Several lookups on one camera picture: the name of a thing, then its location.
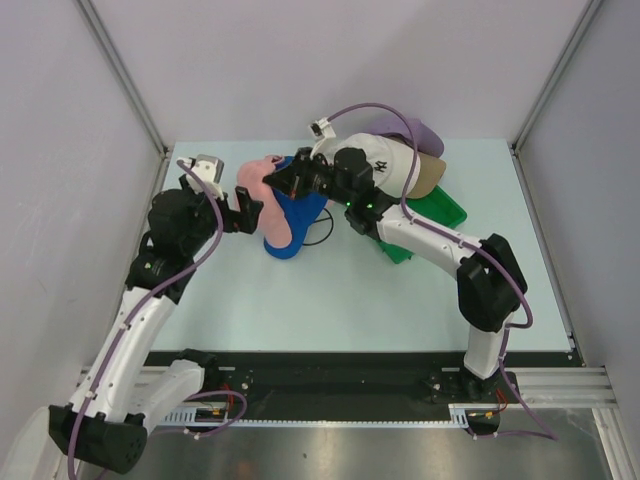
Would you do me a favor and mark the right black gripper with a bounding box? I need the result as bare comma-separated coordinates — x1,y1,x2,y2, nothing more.
265,147,354,207

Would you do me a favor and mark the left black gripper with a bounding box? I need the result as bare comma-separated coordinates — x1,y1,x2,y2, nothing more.
180,174,262,255

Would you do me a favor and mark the pink LA cap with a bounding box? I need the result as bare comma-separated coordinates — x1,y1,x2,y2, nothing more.
236,155,293,249

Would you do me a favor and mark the blue mesh cap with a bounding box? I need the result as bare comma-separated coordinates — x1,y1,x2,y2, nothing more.
263,188,329,260

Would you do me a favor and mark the white NY cap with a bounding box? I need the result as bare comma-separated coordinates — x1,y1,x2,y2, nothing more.
319,133,416,198

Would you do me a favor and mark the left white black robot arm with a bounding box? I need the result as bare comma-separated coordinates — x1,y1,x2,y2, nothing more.
49,175,263,478

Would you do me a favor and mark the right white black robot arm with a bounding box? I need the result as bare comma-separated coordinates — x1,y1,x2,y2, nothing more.
263,148,529,401

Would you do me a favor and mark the purple cap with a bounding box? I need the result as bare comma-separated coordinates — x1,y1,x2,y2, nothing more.
366,116,445,157

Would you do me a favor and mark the tan cap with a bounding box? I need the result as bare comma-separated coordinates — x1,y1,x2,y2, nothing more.
407,152,447,199

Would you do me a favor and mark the green plastic tray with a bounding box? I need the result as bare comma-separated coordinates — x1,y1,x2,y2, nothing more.
378,186,467,264

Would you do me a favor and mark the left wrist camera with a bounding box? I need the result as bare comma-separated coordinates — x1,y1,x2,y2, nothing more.
177,154,225,198

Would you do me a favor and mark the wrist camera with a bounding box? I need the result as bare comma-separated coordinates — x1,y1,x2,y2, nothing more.
177,154,225,198
308,117,336,152

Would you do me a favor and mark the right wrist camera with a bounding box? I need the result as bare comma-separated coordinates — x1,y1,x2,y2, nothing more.
308,117,336,152

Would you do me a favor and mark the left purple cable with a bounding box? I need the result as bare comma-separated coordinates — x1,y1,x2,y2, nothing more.
65,158,226,479

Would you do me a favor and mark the purple cable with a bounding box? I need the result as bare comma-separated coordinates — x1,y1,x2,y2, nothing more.
65,158,226,479
327,101,534,329

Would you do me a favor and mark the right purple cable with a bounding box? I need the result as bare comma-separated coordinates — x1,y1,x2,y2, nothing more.
327,101,534,329

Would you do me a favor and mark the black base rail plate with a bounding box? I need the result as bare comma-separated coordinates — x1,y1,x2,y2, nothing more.
204,351,581,422

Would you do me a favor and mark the left aluminium corner post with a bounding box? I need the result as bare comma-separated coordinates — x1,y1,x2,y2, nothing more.
73,0,169,159

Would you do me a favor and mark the aluminium corner post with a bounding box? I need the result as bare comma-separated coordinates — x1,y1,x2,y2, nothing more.
73,0,169,159
511,0,606,155

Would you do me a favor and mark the white cable duct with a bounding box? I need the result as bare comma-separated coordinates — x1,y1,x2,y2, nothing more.
164,402,501,429

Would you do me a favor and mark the aluminium frame beam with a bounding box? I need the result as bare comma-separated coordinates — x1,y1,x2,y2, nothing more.
89,360,613,420

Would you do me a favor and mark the right aluminium corner post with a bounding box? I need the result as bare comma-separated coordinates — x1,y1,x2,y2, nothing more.
511,0,606,155

